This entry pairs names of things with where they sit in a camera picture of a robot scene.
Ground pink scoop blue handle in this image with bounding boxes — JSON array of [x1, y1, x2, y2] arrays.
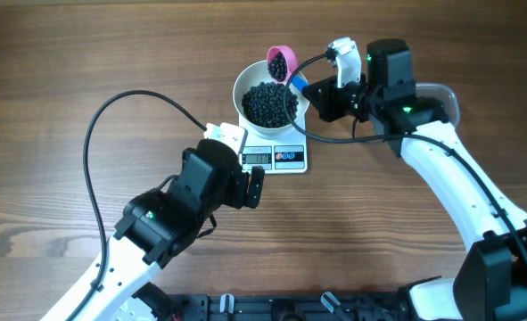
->
[[267, 45, 299, 84]]

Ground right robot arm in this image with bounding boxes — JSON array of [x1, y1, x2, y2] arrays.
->
[[302, 37, 527, 320]]

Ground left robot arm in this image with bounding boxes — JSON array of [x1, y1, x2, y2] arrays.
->
[[44, 139, 265, 320]]

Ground black beans in bowl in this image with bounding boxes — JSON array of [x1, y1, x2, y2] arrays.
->
[[242, 82, 299, 128]]

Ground white round bowl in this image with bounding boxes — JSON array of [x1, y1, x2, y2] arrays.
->
[[233, 61, 309, 128]]

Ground black beans in scoop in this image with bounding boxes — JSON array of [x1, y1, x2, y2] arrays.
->
[[268, 52, 288, 82]]

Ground clear plastic food container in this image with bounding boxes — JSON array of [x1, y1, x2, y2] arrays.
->
[[416, 83, 460, 128]]

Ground black right camera cable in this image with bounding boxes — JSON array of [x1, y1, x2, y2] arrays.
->
[[283, 52, 527, 321]]

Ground black camera cable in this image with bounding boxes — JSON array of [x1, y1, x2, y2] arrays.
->
[[283, 52, 527, 321], [64, 89, 209, 321]]

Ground black left camera cable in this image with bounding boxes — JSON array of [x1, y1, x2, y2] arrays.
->
[[64, 89, 209, 321]]

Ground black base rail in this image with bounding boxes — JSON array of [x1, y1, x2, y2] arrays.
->
[[128, 280, 424, 321]]

